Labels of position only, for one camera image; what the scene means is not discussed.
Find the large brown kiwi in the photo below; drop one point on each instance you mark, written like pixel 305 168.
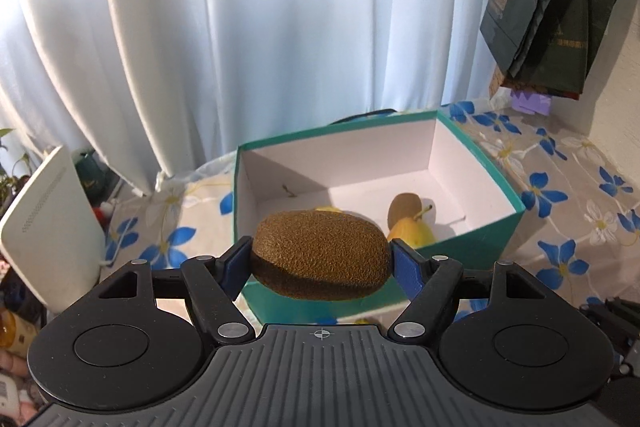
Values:
pixel 320 252

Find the red white figurine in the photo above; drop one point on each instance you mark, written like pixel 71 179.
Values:
pixel 102 213

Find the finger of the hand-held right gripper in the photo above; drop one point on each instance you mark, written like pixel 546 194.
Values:
pixel 617 322

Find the green ceramic pot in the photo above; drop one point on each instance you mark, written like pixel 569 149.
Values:
pixel 92 177

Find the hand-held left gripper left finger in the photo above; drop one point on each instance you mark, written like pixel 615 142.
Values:
pixel 237 262

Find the yellow lemon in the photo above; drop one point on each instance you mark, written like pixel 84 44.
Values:
pixel 327 209

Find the purple box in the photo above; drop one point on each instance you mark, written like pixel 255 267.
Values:
pixel 532 103

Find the white plastic appliance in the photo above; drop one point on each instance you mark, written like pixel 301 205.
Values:
pixel 50 227

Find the blue floral tablecloth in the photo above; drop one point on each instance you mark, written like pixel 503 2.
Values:
pixel 560 217

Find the green potted plant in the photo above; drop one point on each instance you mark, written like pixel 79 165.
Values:
pixel 12 172

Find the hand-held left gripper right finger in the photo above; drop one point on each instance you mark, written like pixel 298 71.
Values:
pixel 405 267

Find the white sheer curtain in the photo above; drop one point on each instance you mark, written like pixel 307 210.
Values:
pixel 250 7

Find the black plastic bag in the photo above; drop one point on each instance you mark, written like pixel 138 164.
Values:
pixel 590 7

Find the small brown kiwi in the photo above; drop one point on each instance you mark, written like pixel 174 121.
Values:
pixel 404 207

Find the teal cardboard box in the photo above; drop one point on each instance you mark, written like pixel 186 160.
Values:
pixel 350 157

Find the yellow bottle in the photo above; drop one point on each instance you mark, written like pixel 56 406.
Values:
pixel 15 329

